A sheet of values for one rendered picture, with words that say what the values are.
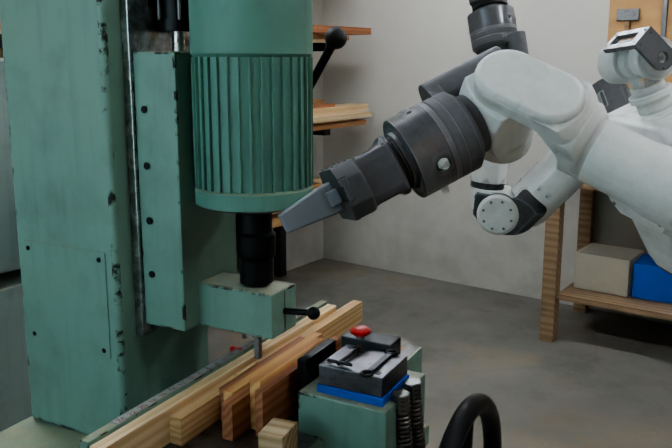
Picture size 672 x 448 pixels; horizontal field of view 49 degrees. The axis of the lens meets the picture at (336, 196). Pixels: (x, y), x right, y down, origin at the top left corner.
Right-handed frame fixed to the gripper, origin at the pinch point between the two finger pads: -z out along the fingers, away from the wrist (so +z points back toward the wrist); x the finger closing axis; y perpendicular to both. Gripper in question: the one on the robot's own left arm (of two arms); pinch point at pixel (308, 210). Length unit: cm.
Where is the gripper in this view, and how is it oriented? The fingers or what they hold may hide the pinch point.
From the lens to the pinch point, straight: 74.1
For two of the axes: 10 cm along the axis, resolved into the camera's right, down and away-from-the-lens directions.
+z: 8.8, -4.6, 1.3
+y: -4.6, -8.9, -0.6
